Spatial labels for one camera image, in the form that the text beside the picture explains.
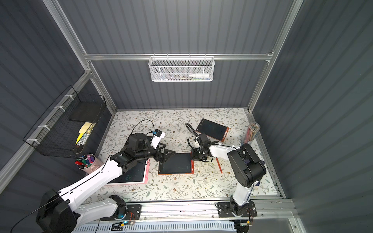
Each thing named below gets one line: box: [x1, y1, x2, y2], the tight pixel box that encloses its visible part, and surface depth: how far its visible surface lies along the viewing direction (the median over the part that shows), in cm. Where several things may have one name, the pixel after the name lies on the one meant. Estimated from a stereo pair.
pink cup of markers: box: [74, 153, 103, 175], surface depth 80 cm
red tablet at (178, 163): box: [158, 152, 195, 175], surface depth 91 cm
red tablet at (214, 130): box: [195, 118, 230, 142], surface depth 110 cm
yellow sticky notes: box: [75, 121, 93, 146], surface depth 75 cm
